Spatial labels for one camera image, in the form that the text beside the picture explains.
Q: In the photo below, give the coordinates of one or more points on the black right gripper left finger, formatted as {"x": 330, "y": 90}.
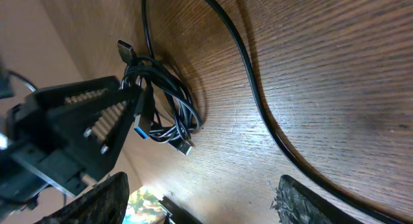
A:
{"x": 105, "y": 203}

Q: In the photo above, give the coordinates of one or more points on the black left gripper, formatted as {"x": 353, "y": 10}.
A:
{"x": 59, "y": 133}

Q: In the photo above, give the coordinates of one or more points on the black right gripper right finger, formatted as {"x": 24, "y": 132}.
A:
{"x": 297, "y": 204}

